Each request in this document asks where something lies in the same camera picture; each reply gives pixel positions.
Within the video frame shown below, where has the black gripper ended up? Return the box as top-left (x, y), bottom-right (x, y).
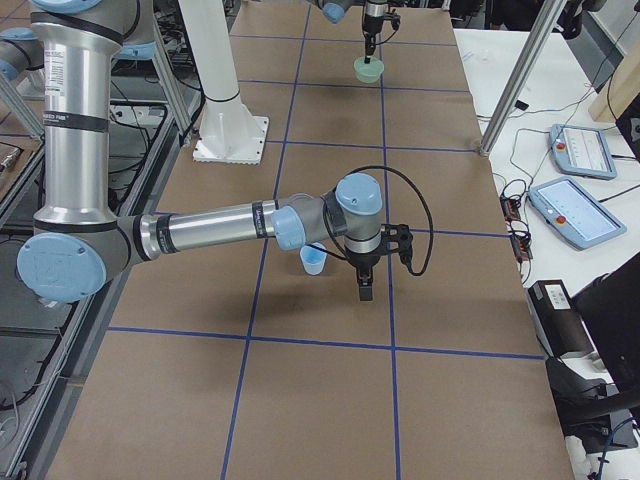
top-left (345, 245), bottom-right (385, 301)
top-left (362, 14), bottom-right (384, 62)

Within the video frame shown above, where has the green ceramic bowl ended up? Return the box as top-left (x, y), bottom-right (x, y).
top-left (353, 56), bottom-right (385, 84)

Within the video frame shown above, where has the blue plastic cup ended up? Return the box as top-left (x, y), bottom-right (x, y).
top-left (299, 242), bottom-right (328, 276)

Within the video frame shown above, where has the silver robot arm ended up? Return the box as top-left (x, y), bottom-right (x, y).
top-left (17, 1), bottom-right (386, 303)
top-left (309, 0), bottom-right (392, 64)

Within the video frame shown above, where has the orange black electronics board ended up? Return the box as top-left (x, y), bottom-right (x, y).
top-left (500, 195), bottom-right (533, 264)

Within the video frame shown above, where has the small black square device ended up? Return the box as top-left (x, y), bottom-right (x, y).
top-left (515, 100), bottom-right (529, 111)

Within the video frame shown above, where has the black box with label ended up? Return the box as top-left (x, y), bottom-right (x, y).
top-left (527, 279), bottom-right (594, 360)

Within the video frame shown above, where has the near teach pendant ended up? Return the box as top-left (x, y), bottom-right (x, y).
top-left (528, 176), bottom-right (627, 250)

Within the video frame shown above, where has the teach pendant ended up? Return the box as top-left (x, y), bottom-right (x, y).
top-left (549, 124), bottom-right (617, 180)
top-left (528, 176), bottom-right (627, 250)

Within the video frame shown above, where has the far teach pendant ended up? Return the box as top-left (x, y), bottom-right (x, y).
top-left (549, 124), bottom-right (617, 180)

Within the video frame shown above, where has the black computer monitor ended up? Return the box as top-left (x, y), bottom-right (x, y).
top-left (572, 255), bottom-right (639, 392)

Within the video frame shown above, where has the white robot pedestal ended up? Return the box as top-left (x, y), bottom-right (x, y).
top-left (179, 0), bottom-right (269, 165)

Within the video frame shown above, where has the aluminium frame post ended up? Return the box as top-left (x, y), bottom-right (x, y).
top-left (478, 0), bottom-right (566, 157)

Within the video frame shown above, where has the aluminium side frame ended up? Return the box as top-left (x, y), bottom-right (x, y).
top-left (1, 39), bottom-right (199, 479)

